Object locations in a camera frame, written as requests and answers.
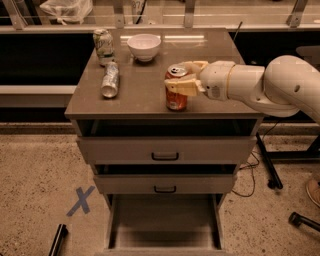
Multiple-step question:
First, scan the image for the brown shoe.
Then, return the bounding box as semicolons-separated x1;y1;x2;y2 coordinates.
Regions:
306;178;320;207

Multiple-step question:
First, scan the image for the middle drawer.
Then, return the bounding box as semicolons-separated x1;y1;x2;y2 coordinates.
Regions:
94;164;236;194

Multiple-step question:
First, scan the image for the black stand leg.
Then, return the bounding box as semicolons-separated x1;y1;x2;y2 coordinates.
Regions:
256;134;283;189

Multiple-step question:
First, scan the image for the orange coke can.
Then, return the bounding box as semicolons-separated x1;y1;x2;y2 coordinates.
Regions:
165;64;188;111

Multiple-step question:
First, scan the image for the black leg bottom right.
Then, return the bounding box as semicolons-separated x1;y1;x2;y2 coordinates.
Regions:
288;212;320;232

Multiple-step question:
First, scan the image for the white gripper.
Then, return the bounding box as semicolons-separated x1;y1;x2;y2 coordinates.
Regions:
164;61;235;101

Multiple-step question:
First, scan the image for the open bottom drawer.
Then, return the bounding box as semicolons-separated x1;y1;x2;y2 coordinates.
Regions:
94;194;233;256

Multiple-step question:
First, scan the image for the metal railing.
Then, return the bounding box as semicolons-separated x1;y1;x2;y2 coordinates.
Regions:
0;0;320;34

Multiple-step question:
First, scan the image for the top drawer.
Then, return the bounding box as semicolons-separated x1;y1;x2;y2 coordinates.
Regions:
74;118;258;164

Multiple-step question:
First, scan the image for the blue tape cross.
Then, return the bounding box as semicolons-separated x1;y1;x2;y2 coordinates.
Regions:
67;186;95;217

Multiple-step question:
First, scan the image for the white bowl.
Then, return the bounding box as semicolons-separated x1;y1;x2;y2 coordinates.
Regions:
127;34;161;62

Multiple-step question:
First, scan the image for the black floor cable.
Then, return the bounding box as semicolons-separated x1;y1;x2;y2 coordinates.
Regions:
231;123;279;198

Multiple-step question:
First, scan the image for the plastic bag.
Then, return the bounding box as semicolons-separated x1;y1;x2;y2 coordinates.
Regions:
40;0;93;25

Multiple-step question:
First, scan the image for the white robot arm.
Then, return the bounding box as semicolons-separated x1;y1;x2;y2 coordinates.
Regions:
164;55;320;124

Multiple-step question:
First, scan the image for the black leg bottom left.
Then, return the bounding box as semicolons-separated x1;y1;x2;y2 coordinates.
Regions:
48;224;68;256

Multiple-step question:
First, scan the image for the grey drawer cabinet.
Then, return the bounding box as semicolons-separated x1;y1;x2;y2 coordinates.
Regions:
66;28;263;256

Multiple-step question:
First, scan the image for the lying silver can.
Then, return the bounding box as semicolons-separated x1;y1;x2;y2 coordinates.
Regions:
101;62;119;98

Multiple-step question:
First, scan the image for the upright green white can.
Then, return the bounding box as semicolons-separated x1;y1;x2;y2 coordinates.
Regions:
93;28;114;66

